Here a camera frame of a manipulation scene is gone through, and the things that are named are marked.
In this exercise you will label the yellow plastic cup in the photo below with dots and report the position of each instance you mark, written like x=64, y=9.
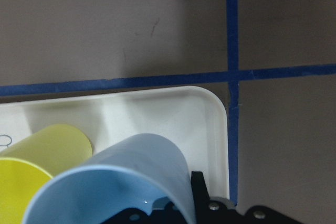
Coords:
x=27, y=165

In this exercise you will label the cream plastic tray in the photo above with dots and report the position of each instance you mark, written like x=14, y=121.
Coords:
x=193, y=118

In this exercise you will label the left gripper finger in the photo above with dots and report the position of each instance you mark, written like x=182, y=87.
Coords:
x=199, y=189

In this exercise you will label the light blue plastic cup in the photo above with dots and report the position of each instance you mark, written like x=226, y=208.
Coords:
x=133, y=173

